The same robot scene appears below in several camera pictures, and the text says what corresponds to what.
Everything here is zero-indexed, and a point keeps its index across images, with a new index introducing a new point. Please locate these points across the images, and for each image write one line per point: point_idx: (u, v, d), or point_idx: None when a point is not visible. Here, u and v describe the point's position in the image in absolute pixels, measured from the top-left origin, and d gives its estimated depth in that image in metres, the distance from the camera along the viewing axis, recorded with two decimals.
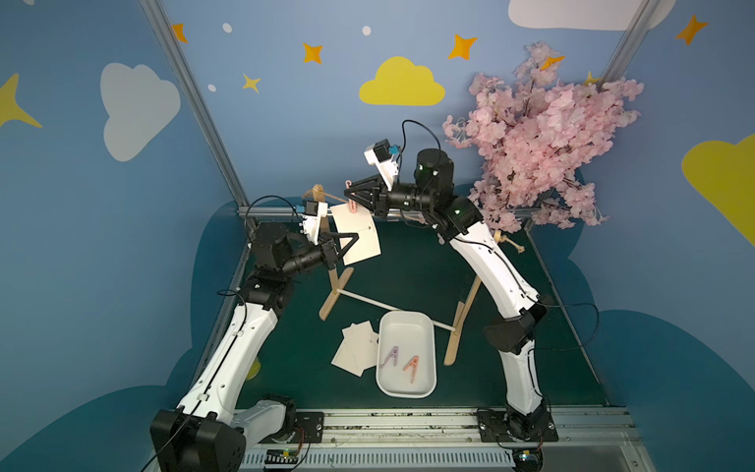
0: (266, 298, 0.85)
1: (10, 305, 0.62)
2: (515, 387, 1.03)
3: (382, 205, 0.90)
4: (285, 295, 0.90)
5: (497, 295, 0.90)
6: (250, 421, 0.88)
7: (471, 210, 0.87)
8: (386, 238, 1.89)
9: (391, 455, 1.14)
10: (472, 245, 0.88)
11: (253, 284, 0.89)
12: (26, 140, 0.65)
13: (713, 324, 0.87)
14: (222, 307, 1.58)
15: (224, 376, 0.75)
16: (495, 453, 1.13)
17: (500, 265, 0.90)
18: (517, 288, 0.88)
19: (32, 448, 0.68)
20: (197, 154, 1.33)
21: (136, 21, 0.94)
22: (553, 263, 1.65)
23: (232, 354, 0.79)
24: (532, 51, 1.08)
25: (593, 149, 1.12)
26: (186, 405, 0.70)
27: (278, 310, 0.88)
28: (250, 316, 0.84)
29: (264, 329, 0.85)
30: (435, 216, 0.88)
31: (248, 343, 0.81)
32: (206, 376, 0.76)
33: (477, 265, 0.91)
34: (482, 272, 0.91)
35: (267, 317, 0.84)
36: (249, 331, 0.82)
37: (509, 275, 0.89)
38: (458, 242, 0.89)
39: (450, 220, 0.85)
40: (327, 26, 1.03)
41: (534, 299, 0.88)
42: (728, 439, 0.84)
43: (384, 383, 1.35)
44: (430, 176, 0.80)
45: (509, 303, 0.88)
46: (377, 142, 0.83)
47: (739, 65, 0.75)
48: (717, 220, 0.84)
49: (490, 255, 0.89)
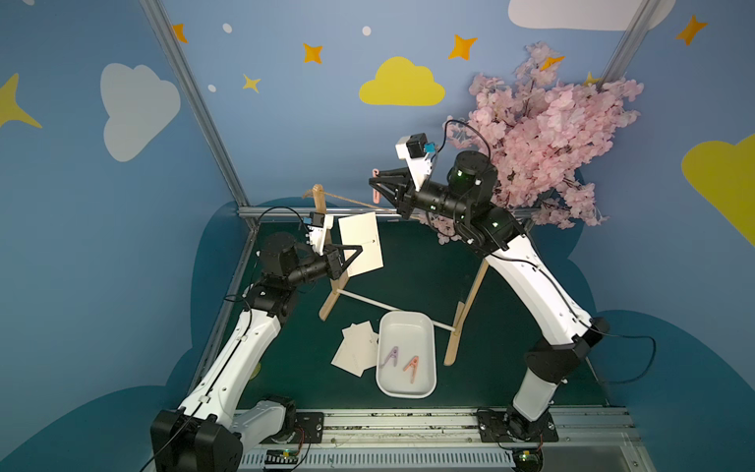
0: (271, 305, 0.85)
1: (10, 306, 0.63)
2: (529, 399, 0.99)
3: (407, 205, 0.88)
4: (290, 304, 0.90)
5: (544, 319, 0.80)
6: (248, 425, 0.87)
7: (507, 225, 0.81)
8: (386, 238, 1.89)
9: (391, 455, 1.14)
10: (514, 262, 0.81)
11: (259, 291, 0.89)
12: (27, 140, 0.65)
13: (712, 324, 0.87)
14: (222, 306, 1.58)
15: (227, 379, 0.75)
16: (495, 453, 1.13)
17: (547, 285, 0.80)
18: (567, 313, 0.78)
19: (32, 448, 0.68)
20: (197, 154, 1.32)
21: (135, 21, 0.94)
22: (553, 263, 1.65)
23: (235, 358, 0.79)
24: (532, 51, 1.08)
25: (593, 149, 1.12)
26: (187, 406, 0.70)
27: (282, 318, 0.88)
28: (254, 323, 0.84)
29: (267, 336, 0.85)
30: (470, 231, 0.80)
31: (251, 349, 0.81)
32: (209, 378, 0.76)
33: (517, 283, 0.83)
34: (524, 292, 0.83)
35: (271, 324, 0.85)
36: (253, 337, 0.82)
37: (558, 297, 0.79)
38: (495, 258, 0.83)
39: (490, 234, 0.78)
40: (327, 26, 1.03)
41: (587, 324, 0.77)
42: (729, 438, 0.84)
43: (384, 383, 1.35)
44: (469, 183, 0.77)
45: (558, 328, 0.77)
46: (412, 136, 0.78)
47: (738, 65, 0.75)
48: (717, 220, 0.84)
49: (535, 272, 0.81)
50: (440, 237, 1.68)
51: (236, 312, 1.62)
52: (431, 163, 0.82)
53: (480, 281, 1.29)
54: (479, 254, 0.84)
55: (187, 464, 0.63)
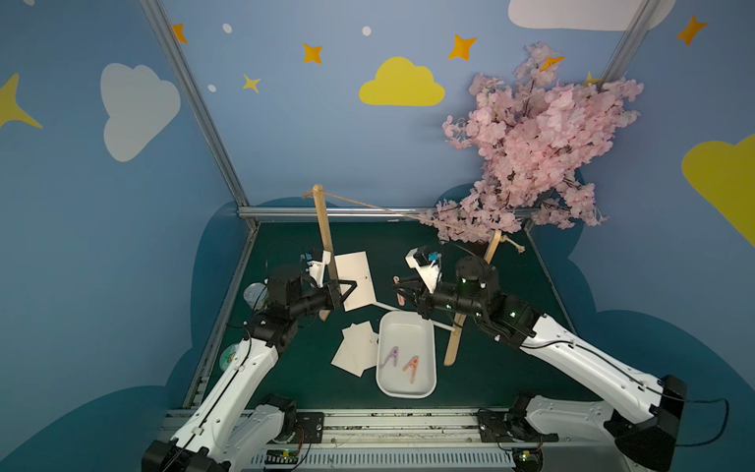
0: (270, 335, 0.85)
1: (10, 305, 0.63)
2: (551, 426, 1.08)
3: (426, 304, 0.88)
4: (289, 334, 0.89)
5: (611, 396, 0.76)
6: (240, 447, 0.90)
7: (527, 311, 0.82)
8: (386, 238, 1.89)
9: (390, 455, 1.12)
10: (549, 345, 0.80)
11: (260, 320, 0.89)
12: (27, 140, 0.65)
13: (712, 324, 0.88)
14: (222, 306, 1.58)
15: (221, 410, 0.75)
16: (496, 453, 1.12)
17: (593, 359, 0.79)
18: (630, 383, 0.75)
19: (32, 448, 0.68)
20: (197, 153, 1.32)
21: (136, 21, 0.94)
22: (553, 263, 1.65)
23: (231, 388, 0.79)
24: (532, 51, 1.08)
25: (593, 149, 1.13)
26: (179, 438, 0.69)
27: (281, 348, 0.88)
28: (253, 351, 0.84)
29: (265, 366, 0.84)
30: (493, 326, 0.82)
31: (247, 383, 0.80)
32: (204, 408, 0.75)
33: (565, 365, 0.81)
34: (577, 373, 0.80)
35: (269, 355, 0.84)
36: (251, 368, 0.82)
37: (613, 370, 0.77)
38: (530, 348, 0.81)
39: (512, 326, 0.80)
40: (327, 26, 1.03)
41: (656, 390, 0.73)
42: (728, 438, 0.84)
43: (384, 383, 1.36)
44: (474, 286, 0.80)
45: (632, 405, 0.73)
46: (417, 249, 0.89)
47: (738, 65, 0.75)
48: (717, 220, 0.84)
49: (573, 350, 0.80)
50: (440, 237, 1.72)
51: (236, 311, 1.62)
52: (439, 267, 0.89)
53: None
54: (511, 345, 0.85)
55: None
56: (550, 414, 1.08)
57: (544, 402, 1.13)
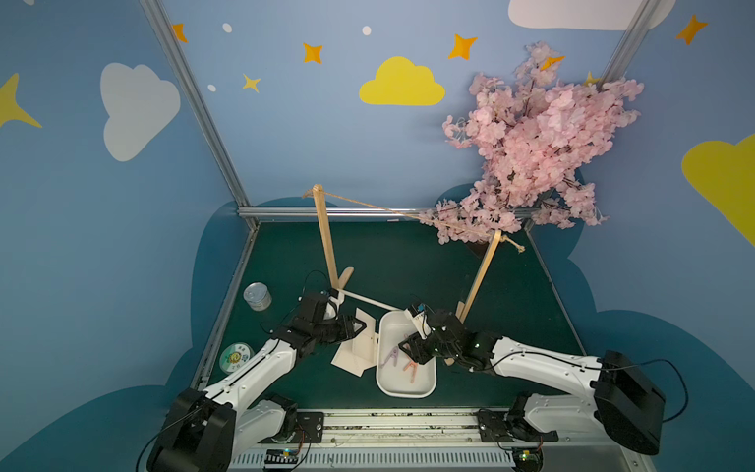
0: (291, 343, 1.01)
1: (10, 305, 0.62)
2: (548, 420, 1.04)
3: (419, 349, 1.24)
4: (306, 348, 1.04)
5: (568, 386, 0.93)
6: (242, 430, 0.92)
7: (487, 338, 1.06)
8: (386, 238, 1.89)
9: (391, 455, 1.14)
10: (505, 358, 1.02)
11: (286, 330, 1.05)
12: (26, 140, 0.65)
13: (712, 324, 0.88)
14: (222, 307, 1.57)
15: (246, 381, 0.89)
16: (495, 453, 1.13)
17: (540, 358, 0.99)
18: (572, 367, 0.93)
19: (32, 448, 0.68)
20: (197, 153, 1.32)
21: (136, 21, 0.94)
22: (553, 263, 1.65)
23: (256, 369, 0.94)
24: (532, 51, 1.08)
25: (593, 149, 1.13)
26: (210, 391, 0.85)
27: (298, 358, 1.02)
28: (278, 347, 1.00)
29: (285, 364, 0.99)
30: (468, 359, 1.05)
31: (271, 369, 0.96)
32: (233, 376, 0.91)
33: (529, 372, 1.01)
34: (537, 375, 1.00)
35: (291, 356, 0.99)
36: (275, 358, 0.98)
37: (557, 362, 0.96)
38: (498, 367, 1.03)
39: (482, 357, 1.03)
40: (327, 26, 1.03)
41: (593, 369, 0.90)
42: (727, 438, 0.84)
43: (384, 383, 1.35)
44: (440, 331, 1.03)
45: (579, 386, 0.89)
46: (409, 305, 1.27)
47: (738, 66, 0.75)
48: (717, 220, 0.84)
49: (525, 357, 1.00)
50: (440, 236, 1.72)
51: (236, 312, 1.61)
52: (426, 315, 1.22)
53: (481, 282, 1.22)
54: (491, 373, 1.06)
55: (170, 462, 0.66)
56: (546, 410, 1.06)
57: (540, 400, 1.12)
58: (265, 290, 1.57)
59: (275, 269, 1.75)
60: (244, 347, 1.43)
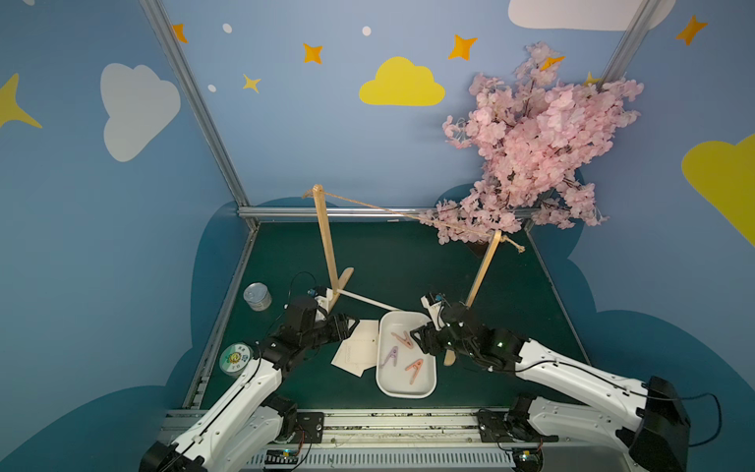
0: (278, 358, 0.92)
1: (10, 305, 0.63)
2: (555, 428, 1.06)
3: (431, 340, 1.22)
4: (294, 360, 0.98)
5: (604, 406, 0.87)
6: (229, 458, 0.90)
7: (513, 339, 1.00)
8: (386, 238, 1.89)
9: (392, 455, 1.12)
10: (535, 367, 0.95)
11: (270, 342, 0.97)
12: (26, 140, 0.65)
13: (712, 324, 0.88)
14: (222, 307, 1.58)
15: (221, 423, 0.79)
16: (495, 453, 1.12)
17: (577, 374, 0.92)
18: (614, 389, 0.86)
19: (32, 449, 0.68)
20: (197, 153, 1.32)
21: (136, 22, 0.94)
22: (553, 263, 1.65)
23: (234, 403, 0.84)
24: (532, 51, 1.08)
25: (593, 149, 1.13)
26: (179, 443, 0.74)
27: (285, 373, 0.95)
28: (260, 371, 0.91)
29: (269, 386, 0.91)
30: (488, 358, 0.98)
31: (253, 398, 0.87)
32: (205, 418, 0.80)
33: (560, 383, 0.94)
34: (570, 388, 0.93)
35: (274, 377, 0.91)
36: (256, 385, 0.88)
37: (598, 381, 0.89)
38: (521, 371, 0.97)
39: (501, 356, 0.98)
40: (326, 26, 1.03)
41: (639, 393, 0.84)
42: (726, 438, 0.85)
43: (384, 383, 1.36)
44: (456, 327, 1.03)
45: (621, 410, 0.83)
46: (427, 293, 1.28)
47: (738, 66, 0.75)
48: (717, 220, 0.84)
49: (557, 368, 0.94)
50: (440, 236, 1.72)
51: (236, 311, 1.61)
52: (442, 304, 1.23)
53: (483, 277, 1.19)
54: (508, 374, 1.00)
55: None
56: (554, 418, 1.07)
57: (547, 405, 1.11)
58: (265, 291, 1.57)
59: (275, 269, 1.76)
60: (245, 347, 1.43)
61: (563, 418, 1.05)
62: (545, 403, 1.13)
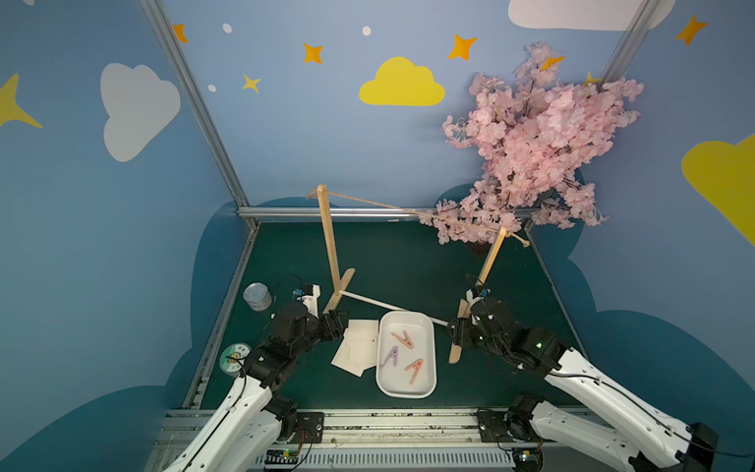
0: (266, 373, 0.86)
1: (10, 305, 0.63)
2: (553, 433, 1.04)
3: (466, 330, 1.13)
4: (284, 374, 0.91)
5: (633, 435, 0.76)
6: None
7: (551, 341, 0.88)
8: (386, 238, 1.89)
9: (391, 455, 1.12)
10: (573, 379, 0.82)
11: (258, 357, 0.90)
12: (27, 140, 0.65)
13: (712, 324, 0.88)
14: (222, 307, 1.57)
15: (206, 453, 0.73)
16: (495, 453, 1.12)
17: (618, 397, 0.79)
18: (656, 426, 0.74)
19: (33, 448, 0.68)
20: (197, 153, 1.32)
21: (136, 22, 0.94)
22: (553, 263, 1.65)
23: (219, 430, 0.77)
24: (532, 51, 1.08)
25: (593, 149, 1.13)
26: None
27: (274, 386, 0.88)
28: (246, 390, 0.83)
29: (259, 405, 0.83)
30: (517, 355, 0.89)
31: (239, 422, 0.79)
32: (190, 449, 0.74)
33: (593, 403, 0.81)
34: (602, 409, 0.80)
35: (263, 394, 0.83)
36: (242, 408, 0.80)
37: (639, 411, 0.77)
38: (554, 379, 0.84)
39: (536, 356, 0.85)
40: (326, 26, 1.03)
41: (684, 436, 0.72)
42: (726, 438, 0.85)
43: (384, 383, 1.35)
44: (486, 321, 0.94)
45: (658, 448, 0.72)
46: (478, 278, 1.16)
47: (739, 65, 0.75)
48: (717, 220, 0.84)
49: (599, 387, 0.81)
50: (440, 237, 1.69)
51: (236, 311, 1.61)
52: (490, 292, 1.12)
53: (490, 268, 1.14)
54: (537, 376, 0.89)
55: None
56: (560, 426, 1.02)
57: (554, 412, 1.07)
58: (265, 291, 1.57)
59: (276, 269, 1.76)
60: (245, 347, 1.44)
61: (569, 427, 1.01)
62: (555, 412, 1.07)
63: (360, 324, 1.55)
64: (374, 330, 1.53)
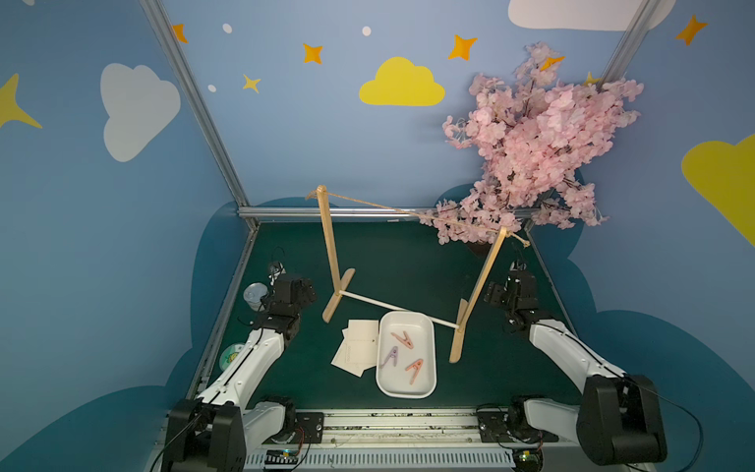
0: (276, 327, 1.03)
1: (10, 303, 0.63)
2: (542, 423, 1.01)
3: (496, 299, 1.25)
4: (292, 328, 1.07)
5: (578, 373, 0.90)
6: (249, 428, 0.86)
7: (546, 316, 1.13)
8: (386, 239, 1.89)
9: (391, 455, 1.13)
10: (545, 330, 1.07)
11: (266, 317, 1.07)
12: (25, 140, 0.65)
13: (711, 324, 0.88)
14: (222, 307, 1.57)
15: (241, 376, 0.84)
16: (496, 453, 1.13)
17: (572, 344, 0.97)
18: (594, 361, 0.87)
19: (31, 449, 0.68)
20: (197, 153, 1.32)
21: (136, 22, 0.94)
22: (554, 264, 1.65)
23: (249, 360, 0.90)
24: (532, 51, 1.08)
25: (593, 149, 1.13)
26: (204, 395, 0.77)
27: (286, 340, 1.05)
28: (263, 336, 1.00)
29: (273, 351, 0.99)
30: (515, 315, 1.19)
31: (263, 357, 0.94)
32: (224, 376, 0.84)
33: (557, 351, 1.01)
34: (562, 357, 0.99)
35: (278, 340, 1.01)
36: (263, 347, 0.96)
37: (584, 352, 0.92)
38: (536, 337, 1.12)
39: (525, 320, 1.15)
40: (326, 26, 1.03)
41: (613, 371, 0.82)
42: (728, 439, 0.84)
43: (384, 383, 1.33)
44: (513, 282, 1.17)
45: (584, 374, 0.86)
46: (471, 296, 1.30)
47: (741, 64, 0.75)
48: (717, 220, 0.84)
49: (560, 337, 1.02)
50: (440, 237, 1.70)
51: (236, 312, 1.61)
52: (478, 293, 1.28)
53: (491, 267, 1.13)
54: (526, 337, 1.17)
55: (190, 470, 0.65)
56: (542, 404, 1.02)
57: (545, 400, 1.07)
58: (264, 291, 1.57)
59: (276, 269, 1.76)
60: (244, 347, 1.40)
61: (550, 410, 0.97)
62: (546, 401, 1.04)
63: (360, 324, 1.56)
64: (375, 330, 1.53)
